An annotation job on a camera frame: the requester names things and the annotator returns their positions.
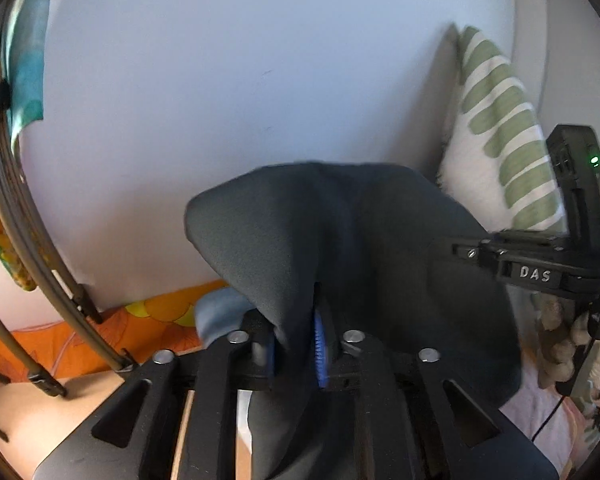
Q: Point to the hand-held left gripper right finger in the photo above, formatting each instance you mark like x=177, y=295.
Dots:
x=320, y=350

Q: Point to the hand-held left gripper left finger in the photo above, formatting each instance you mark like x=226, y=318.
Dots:
x=271, y=357

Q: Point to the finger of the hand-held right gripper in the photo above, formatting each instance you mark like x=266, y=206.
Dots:
x=475, y=255

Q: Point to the dark grey pants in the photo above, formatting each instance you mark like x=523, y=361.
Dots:
x=290, y=235

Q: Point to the person's right hand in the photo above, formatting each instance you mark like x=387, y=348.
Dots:
x=555, y=350

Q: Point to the light blue folded cloth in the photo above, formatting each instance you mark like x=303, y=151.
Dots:
x=215, y=315

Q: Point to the green striped white pillow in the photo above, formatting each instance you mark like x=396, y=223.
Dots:
x=495, y=125

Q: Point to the orange floral bed sheet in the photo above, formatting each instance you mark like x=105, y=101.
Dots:
x=145, y=320

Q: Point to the light printed blanket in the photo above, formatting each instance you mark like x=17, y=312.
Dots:
x=565, y=442

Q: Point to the orange green floral hanging cloth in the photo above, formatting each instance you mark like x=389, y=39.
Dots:
x=5, y=255

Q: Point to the teal hanging cloth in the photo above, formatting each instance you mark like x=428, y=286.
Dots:
x=27, y=60

